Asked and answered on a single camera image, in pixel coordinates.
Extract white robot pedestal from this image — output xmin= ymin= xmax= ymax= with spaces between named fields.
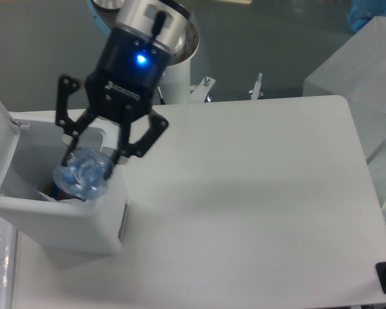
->
xmin=156 ymin=21 xmax=199 ymax=105

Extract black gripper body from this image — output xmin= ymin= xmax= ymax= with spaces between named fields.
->
xmin=84 ymin=26 xmax=170 ymax=126

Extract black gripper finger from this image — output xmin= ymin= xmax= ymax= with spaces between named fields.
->
xmin=104 ymin=106 xmax=170 ymax=181
xmin=55 ymin=74 xmax=97 ymax=165

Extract clear plastic water bottle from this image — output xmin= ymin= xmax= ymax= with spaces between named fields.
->
xmin=53 ymin=147 xmax=113 ymax=200

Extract blue plastic bag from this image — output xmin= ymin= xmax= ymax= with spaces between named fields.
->
xmin=347 ymin=0 xmax=386 ymax=33

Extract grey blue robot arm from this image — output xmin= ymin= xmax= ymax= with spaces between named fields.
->
xmin=55 ymin=1 xmax=190 ymax=167

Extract blue orange snack packet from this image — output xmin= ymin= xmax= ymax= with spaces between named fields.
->
xmin=44 ymin=182 xmax=65 ymax=201

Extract white pedestal base frame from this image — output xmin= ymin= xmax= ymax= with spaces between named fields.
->
xmin=189 ymin=72 xmax=264 ymax=104

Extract translucent plastic box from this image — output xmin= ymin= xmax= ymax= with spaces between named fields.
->
xmin=303 ymin=17 xmax=386 ymax=222

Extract white trash can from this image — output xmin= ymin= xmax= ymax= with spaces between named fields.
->
xmin=0 ymin=102 xmax=128 ymax=254

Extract paper sheet in plastic sleeve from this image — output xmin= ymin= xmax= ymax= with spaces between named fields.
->
xmin=0 ymin=217 xmax=17 ymax=308

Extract white paper wrapper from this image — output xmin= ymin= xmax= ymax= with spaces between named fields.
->
xmin=37 ymin=191 xmax=84 ymax=205

